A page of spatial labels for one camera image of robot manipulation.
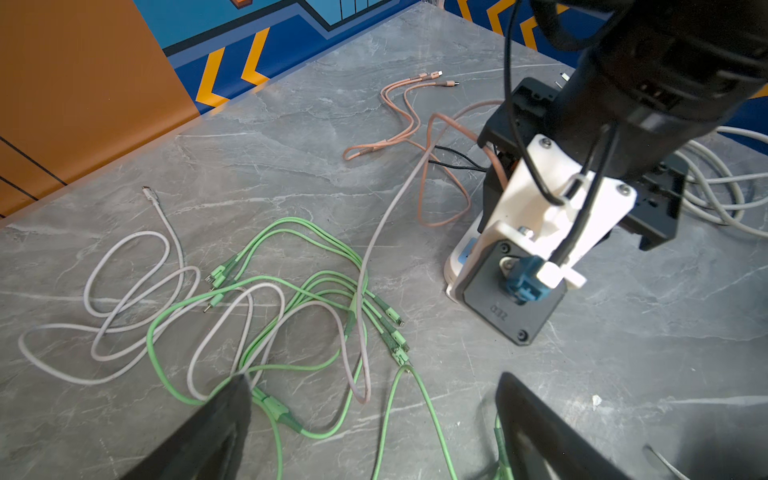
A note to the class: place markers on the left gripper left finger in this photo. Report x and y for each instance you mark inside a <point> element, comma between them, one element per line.
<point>209,445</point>

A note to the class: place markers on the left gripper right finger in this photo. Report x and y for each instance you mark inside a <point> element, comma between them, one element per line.
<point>541,445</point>

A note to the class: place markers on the white blue power strip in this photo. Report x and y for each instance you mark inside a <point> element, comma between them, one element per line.
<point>459,255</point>

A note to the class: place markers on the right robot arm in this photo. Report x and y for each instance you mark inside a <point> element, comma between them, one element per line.
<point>665,72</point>

